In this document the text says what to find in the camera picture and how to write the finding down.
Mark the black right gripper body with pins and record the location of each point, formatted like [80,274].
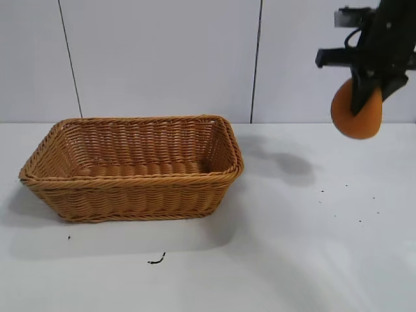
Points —
[386,39]

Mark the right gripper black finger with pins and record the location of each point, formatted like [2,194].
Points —
[391,86]
[362,91]

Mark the orange toy fruit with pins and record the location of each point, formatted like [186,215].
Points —
[356,125]

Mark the brown woven wicker basket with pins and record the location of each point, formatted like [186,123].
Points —
[130,195]

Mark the small black curved scrap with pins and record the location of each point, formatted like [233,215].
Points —
[158,260]

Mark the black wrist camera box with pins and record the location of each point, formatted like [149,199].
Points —
[352,17]

